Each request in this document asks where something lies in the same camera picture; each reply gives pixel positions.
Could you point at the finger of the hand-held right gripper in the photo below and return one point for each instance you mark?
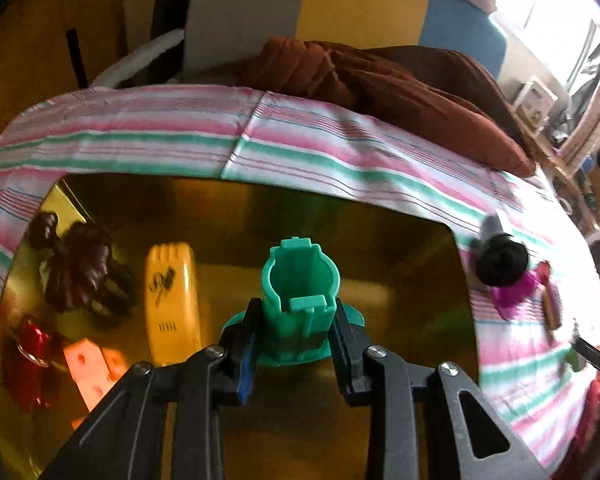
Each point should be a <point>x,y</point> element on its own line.
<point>597,355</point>

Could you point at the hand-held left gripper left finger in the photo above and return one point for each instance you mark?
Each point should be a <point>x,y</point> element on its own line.
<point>245,375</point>

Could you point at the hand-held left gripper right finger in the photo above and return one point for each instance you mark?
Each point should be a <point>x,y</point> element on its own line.
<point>342,360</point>

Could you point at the dark red plastic toy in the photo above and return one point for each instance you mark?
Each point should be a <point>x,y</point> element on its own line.
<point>551,300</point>

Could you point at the green plastic holder toy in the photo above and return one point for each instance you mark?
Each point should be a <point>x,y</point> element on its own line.
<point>295,280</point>

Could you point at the yellow plastic toy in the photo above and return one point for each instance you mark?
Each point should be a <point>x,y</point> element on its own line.
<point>172,305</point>

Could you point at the purple perforated funnel toy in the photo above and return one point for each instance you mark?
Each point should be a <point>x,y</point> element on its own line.
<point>515,292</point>

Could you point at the clear container with black lid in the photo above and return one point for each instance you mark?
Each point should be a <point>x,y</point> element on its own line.
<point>502,257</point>

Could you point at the gold metal tray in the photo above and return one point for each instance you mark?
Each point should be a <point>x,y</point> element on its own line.
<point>280,220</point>

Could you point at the orange block toy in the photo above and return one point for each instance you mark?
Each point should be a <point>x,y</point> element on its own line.
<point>90,370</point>

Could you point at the brown palm tree toy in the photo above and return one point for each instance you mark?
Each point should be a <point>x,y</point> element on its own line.
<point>80,270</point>

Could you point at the shiny red toy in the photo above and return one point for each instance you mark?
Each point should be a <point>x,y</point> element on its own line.
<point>30,360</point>

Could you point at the small dark green toy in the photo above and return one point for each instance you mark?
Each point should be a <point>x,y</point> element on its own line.
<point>572,360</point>

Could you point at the wooden shelf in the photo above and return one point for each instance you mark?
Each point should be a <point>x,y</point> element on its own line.
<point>575,180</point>

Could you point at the striped bed sheet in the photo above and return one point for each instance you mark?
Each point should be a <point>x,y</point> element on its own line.
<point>305,140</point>

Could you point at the white cardboard box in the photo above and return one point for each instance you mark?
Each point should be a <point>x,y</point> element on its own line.
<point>535,102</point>

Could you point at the brown quilted blanket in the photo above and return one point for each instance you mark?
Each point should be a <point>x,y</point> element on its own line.
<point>380,90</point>

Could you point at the white foam strip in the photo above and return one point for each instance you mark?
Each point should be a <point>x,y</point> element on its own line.
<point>130,60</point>

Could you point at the window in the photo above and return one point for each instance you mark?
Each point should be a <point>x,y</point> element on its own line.
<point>540,10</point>

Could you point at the grey yellow blue headboard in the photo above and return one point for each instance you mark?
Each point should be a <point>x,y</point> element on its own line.
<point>360,5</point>

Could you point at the wooden wardrobe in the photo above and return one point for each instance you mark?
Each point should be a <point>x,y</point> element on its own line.
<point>30,35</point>

